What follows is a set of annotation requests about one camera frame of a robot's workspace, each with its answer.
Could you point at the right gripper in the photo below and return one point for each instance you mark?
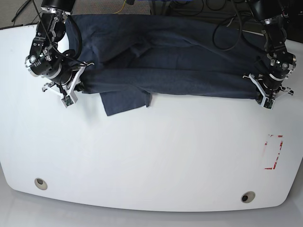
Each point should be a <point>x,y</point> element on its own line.
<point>67,81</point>

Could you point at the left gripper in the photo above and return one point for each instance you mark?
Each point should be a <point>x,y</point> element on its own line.
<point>267,87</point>

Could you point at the dark blue t-shirt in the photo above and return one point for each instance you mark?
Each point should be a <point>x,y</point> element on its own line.
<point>165,66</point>

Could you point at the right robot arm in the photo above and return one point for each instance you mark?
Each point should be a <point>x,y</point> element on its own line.
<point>44,59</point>

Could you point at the red tape rectangle marking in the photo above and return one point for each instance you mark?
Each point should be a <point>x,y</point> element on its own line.
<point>271,152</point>

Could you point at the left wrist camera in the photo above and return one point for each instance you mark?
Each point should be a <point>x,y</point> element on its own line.
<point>268,104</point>

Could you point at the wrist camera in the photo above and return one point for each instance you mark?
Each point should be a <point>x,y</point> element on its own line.
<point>69,100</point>
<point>268,104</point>

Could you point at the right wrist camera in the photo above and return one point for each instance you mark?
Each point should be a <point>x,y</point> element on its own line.
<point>69,100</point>

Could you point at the right table cable grommet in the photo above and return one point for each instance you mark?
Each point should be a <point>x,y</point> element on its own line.
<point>248,197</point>

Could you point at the table cable grommet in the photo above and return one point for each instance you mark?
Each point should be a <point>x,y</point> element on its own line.
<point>248,197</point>
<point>41,184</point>

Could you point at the left table cable grommet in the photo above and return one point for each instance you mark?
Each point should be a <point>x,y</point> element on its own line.
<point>41,184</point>

